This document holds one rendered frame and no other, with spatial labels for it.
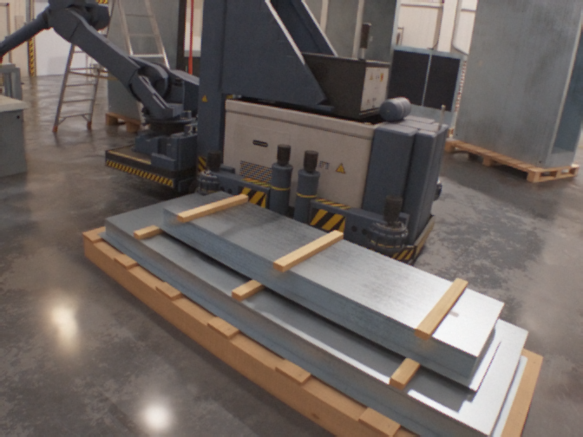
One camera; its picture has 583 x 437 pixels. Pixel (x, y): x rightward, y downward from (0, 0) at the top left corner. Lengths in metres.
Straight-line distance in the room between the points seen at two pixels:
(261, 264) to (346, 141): 1.01
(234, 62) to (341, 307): 1.87
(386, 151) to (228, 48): 1.28
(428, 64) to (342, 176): 5.65
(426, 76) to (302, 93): 5.50
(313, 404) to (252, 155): 1.76
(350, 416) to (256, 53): 2.20
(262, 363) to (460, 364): 0.71
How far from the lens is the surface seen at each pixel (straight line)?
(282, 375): 1.60
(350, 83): 2.63
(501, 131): 6.51
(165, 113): 3.38
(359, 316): 1.61
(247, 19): 2.89
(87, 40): 3.71
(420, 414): 1.49
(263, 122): 2.75
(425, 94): 8.01
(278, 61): 2.75
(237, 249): 1.89
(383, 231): 2.28
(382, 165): 2.44
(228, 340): 1.73
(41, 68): 14.78
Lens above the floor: 1.24
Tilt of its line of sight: 22 degrees down
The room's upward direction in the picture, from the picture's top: 6 degrees clockwise
